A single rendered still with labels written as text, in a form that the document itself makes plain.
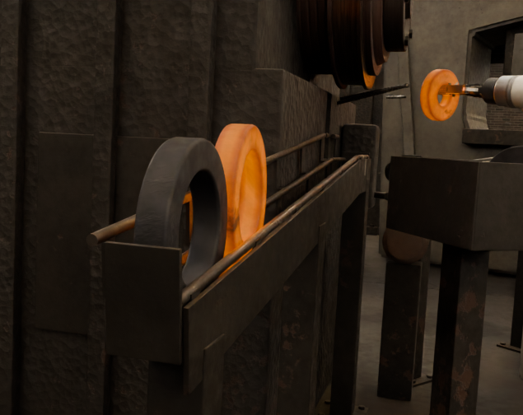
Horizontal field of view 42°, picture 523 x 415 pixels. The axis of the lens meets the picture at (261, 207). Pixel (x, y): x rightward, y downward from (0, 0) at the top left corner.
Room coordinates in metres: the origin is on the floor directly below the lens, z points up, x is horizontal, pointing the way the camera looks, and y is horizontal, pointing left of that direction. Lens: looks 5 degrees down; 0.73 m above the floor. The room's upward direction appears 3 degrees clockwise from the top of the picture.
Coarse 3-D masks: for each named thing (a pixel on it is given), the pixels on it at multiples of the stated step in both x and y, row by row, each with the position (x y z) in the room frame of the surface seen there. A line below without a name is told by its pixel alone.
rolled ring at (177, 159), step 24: (168, 144) 0.65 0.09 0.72; (192, 144) 0.65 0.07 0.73; (168, 168) 0.62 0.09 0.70; (192, 168) 0.65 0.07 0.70; (216, 168) 0.72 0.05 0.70; (144, 192) 0.61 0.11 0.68; (168, 192) 0.60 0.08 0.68; (192, 192) 0.74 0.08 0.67; (216, 192) 0.73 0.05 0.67; (144, 216) 0.60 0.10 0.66; (168, 216) 0.60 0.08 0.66; (216, 216) 0.74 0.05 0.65; (144, 240) 0.60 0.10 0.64; (168, 240) 0.60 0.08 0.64; (192, 240) 0.75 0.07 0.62; (216, 240) 0.74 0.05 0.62; (192, 264) 0.73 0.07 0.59
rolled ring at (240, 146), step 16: (224, 128) 0.83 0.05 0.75; (240, 128) 0.83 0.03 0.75; (256, 128) 0.87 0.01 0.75; (224, 144) 0.80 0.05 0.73; (240, 144) 0.80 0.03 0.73; (256, 144) 0.88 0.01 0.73; (224, 160) 0.79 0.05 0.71; (240, 160) 0.80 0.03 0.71; (256, 160) 0.90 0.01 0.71; (240, 176) 0.80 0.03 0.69; (256, 176) 0.92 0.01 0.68; (240, 192) 0.93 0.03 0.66; (256, 192) 0.92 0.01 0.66; (240, 208) 0.92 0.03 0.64; (256, 208) 0.92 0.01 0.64; (240, 224) 0.91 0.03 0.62; (256, 224) 0.91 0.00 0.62; (240, 240) 0.82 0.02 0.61; (224, 256) 0.80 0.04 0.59
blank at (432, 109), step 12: (432, 72) 2.08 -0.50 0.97; (444, 72) 2.09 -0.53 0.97; (432, 84) 2.06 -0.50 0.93; (444, 84) 2.09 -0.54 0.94; (456, 84) 2.13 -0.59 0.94; (420, 96) 2.07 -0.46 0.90; (432, 96) 2.06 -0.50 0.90; (444, 96) 2.14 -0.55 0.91; (456, 96) 2.14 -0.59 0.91; (432, 108) 2.07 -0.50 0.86; (444, 108) 2.11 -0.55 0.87
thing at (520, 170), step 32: (416, 160) 1.19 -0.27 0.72; (448, 160) 1.10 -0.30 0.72; (416, 192) 1.19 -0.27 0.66; (448, 192) 1.10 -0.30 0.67; (480, 192) 1.03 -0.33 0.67; (512, 192) 1.05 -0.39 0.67; (416, 224) 1.18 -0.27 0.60; (448, 224) 1.09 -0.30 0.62; (480, 224) 1.03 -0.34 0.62; (512, 224) 1.05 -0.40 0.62; (448, 256) 1.21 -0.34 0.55; (480, 256) 1.18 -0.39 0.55; (448, 288) 1.20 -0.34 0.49; (480, 288) 1.19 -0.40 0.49; (448, 320) 1.19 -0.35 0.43; (480, 320) 1.19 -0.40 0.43; (448, 352) 1.19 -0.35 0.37; (480, 352) 1.19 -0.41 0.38; (448, 384) 1.18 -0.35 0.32
